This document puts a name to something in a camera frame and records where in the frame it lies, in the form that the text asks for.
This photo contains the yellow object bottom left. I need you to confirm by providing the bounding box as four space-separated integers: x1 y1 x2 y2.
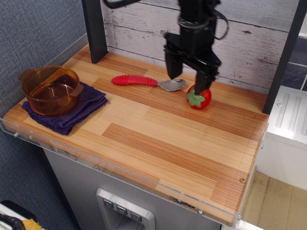
22 219 43 230

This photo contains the red handled metal spoon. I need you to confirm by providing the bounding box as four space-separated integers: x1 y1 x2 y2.
111 75 186 92

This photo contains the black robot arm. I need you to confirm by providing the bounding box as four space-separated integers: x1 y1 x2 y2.
165 0 221 95

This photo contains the silver dispenser panel with buttons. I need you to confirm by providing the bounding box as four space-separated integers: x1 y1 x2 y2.
96 188 156 230

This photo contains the clear acrylic table guard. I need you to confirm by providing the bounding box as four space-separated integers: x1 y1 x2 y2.
0 35 269 228

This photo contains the dark grey right post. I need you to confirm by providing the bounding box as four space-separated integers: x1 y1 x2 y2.
262 0 307 115

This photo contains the white appliance at right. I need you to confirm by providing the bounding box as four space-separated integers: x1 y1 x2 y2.
255 86 307 189

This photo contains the black braided cable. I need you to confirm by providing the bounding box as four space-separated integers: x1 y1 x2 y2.
0 213 24 230

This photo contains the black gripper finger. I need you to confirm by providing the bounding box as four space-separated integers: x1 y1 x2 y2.
165 50 183 79
194 71 213 95

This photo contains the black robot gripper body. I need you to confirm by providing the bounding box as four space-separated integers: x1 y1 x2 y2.
165 15 221 73

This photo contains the amber glass pot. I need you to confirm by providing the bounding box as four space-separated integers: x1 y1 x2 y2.
18 65 84 116

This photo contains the purple folded towel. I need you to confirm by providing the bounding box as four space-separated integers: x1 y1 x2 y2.
22 82 108 135

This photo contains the grey cabinet under table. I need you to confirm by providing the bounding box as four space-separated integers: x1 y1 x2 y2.
45 150 222 230

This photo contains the red toy strawberry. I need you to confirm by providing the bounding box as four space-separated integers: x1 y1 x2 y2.
186 85 212 110

